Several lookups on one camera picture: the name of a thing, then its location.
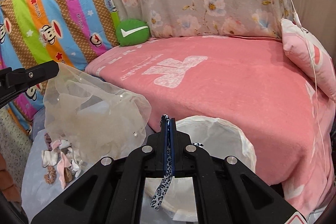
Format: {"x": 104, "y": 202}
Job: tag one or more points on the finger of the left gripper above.
{"x": 16, "y": 82}

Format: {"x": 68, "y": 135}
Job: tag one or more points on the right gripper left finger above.
{"x": 111, "y": 191}

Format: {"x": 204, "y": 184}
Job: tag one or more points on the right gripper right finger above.
{"x": 226, "y": 190}

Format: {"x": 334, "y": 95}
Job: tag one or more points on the leopard print ribbon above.
{"x": 168, "y": 164}

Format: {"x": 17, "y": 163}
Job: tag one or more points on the pink cloth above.
{"x": 63, "y": 166}

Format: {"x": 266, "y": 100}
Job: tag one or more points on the beige dotted scrunchie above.
{"x": 50, "y": 176}

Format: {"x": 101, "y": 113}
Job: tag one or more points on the white lined trash bin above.
{"x": 220, "y": 138}

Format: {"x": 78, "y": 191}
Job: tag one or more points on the light blue tablecloth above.
{"x": 36, "y": 194}

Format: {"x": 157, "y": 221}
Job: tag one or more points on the colourful monkey print quilt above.
{"x": 73, "y": 32}

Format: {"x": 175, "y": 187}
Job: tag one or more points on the pink bed blanket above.
{"x": 250, "y": 83}

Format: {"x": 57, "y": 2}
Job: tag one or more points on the green check mark cushion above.
{"x": 132, "y": 32}

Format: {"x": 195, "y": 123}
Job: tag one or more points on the pink white pillow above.
{"x": 305, "y": 51}

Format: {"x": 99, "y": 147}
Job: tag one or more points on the speckled grey wall covering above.
{"x": 15, "y": 147}

